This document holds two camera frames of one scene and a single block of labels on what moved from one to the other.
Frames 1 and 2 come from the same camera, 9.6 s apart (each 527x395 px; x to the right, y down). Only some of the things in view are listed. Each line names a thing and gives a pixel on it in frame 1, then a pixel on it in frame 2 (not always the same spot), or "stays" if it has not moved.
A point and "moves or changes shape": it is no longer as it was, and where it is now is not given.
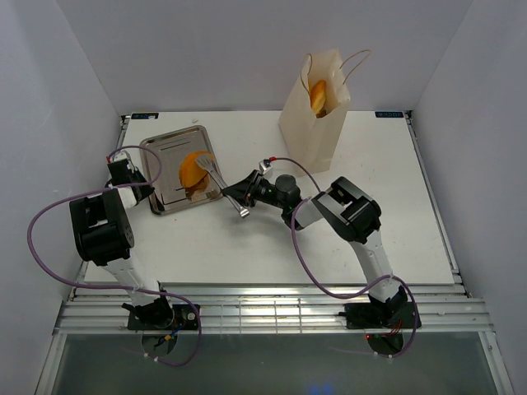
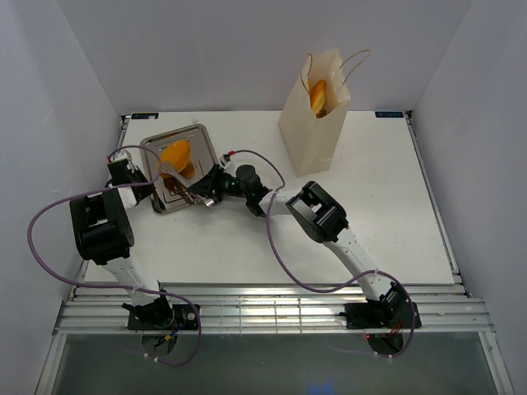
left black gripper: (148, 190) stays
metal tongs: (205, 161) to (178, 185)
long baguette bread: (318, 97) stays
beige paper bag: (312, 141) stays
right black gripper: (246, 190) to (212, 184)
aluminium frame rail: (274, 309) stays
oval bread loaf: (192, 175) moves or changes shape
